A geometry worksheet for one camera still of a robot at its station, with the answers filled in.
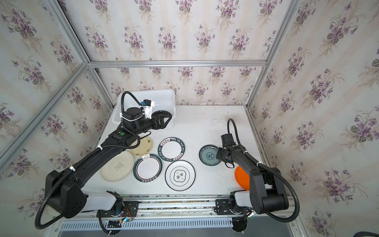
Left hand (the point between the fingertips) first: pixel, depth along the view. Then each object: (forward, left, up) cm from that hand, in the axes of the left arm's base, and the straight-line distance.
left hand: (166, 116), depth 76 cm
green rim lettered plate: (-3, 0, -29) cm, 29 cm away
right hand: (-10, -35, -26) cm, 45 cm away
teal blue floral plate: (-8, -24, -28) cm, 38 cm away
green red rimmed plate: (-17, +12, -27) cm, 34 cm away
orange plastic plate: (-23, -43, -26) cm, 55 cm away
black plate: (+22, +8, -22) cm, 32 cm away
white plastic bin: (+34, +7, -19) cm, 39 cm away
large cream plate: (-16, +29, -28) cm, 44 cm away
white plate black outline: (-21, -7, -28) cm, 35 cm away
